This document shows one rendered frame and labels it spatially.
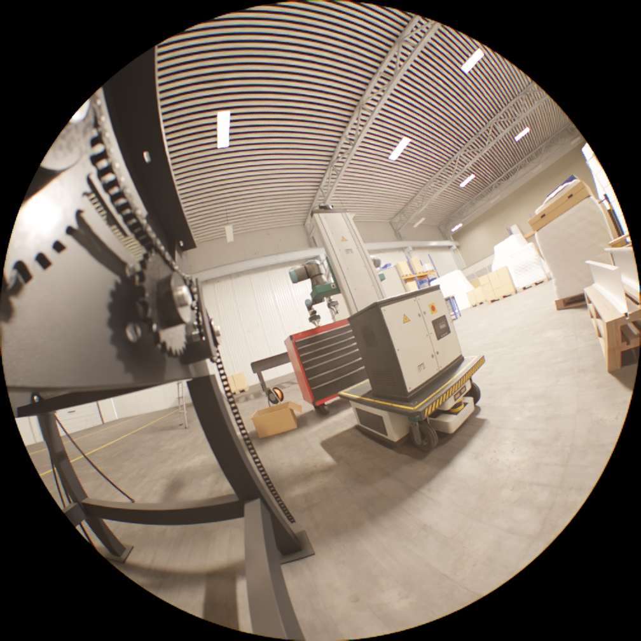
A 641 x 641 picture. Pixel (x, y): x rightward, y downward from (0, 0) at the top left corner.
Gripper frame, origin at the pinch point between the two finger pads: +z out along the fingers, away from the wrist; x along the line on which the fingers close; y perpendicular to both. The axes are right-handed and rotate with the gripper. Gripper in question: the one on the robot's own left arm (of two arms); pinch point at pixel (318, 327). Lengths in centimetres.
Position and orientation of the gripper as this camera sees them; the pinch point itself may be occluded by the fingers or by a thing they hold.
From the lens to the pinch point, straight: 219.4
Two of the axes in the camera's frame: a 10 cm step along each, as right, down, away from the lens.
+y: -2.4, 4.3, 8.7
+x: -8.9, 2.5, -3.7
